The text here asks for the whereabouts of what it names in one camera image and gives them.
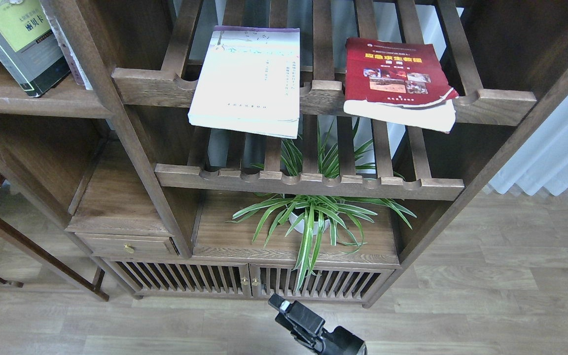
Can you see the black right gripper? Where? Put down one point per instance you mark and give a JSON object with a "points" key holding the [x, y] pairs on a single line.
{"points": [[305, 325]]}

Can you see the red paperback book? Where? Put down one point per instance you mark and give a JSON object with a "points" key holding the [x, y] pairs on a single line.
{"points": [[400, 83]]}

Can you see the green and grey book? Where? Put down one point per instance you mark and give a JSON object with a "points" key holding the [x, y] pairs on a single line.
{"points": [[28, 48]]}

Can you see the green spider plant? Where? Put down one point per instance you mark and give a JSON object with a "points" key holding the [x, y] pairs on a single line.
{"points": [[314, 216]]}

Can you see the dark wooden bookshelf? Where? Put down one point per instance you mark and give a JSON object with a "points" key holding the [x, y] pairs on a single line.
{"points": [[120, 164]]}

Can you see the white paperback book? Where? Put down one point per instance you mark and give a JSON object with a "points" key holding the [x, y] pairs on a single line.
{"points": [[250, 82]]}

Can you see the white window curtain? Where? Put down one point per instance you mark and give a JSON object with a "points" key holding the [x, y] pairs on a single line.
{"points": [[541, 164]]}

